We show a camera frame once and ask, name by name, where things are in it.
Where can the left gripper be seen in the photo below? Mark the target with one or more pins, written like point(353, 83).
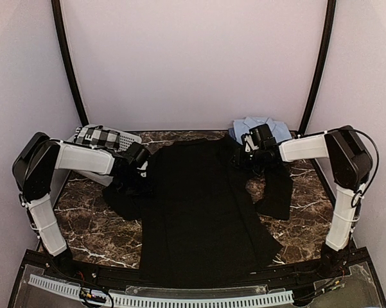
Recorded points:
point(146, 189)

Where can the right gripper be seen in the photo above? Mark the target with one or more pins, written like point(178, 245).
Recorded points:
point(240, 160)

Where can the black long sleeve shirt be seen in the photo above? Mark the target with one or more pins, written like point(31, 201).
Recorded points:
point(200, 227)

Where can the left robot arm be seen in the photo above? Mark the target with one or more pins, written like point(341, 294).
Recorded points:
point(34, 168)

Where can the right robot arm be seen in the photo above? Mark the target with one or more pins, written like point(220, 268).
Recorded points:
point(352, 166)

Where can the light blue folded shirt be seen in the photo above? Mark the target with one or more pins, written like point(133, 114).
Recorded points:
point(278, 128)

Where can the grey plastic basket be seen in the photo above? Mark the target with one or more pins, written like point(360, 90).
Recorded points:
point(125, 140)

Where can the black white checkered shirt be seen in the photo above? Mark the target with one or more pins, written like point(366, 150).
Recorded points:
point(97, 136)

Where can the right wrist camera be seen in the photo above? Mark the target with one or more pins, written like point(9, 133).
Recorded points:
point(258, 138)

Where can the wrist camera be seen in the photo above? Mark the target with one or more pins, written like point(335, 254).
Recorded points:
point(136, 159)
point(258, 138)

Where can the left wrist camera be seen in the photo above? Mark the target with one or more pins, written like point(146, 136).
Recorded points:
point(136, 159)

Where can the white slotted cable duct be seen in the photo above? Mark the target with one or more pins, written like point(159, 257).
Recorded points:
point(137, 296)

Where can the left black frame post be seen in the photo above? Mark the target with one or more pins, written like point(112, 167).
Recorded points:
point(56, 6)

